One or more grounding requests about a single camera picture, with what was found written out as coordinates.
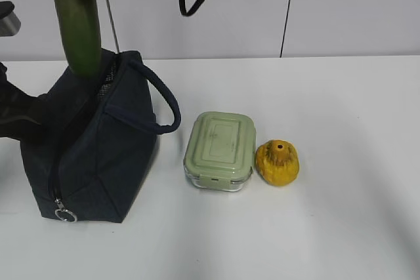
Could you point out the yellow pear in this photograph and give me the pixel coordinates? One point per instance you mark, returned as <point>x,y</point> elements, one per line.
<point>277,162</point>

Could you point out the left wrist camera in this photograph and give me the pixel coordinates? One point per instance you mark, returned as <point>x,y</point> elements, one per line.
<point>9,23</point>

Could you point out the green lidded glass container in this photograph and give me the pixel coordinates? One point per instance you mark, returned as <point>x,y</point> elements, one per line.
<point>220,152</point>

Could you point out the green cucumber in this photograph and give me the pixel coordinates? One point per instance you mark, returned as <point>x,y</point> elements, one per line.
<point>80,35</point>

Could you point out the dark blue lunch bag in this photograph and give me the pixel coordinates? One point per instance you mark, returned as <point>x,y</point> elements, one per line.
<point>100,141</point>

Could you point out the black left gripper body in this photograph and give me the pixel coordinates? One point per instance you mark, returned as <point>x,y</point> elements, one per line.
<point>22,116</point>

